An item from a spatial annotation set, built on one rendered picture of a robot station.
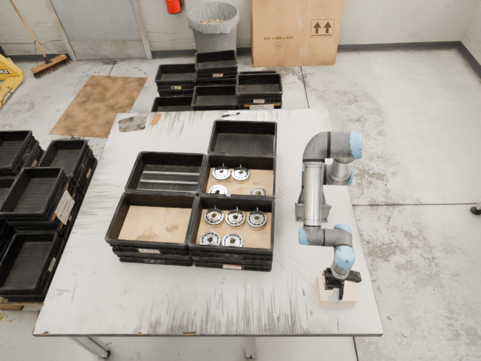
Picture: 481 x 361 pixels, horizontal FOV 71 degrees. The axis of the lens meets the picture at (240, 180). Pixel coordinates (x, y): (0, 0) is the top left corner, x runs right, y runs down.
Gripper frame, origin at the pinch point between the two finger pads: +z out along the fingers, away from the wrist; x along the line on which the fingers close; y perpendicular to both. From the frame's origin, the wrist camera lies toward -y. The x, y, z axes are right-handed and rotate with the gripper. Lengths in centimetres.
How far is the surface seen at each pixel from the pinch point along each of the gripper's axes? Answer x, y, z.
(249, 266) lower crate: -12.7, 40.3, 1.4
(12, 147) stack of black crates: -129, 229, 26
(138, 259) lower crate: -17, 97, 2
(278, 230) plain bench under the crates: -35.8, 24.0, 5.2
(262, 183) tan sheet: -58, 32, -8
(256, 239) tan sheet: -22.7, 36.4, -7.9
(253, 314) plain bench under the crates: 9.5, 38.9, 5.0
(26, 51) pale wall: -348, 330, 61
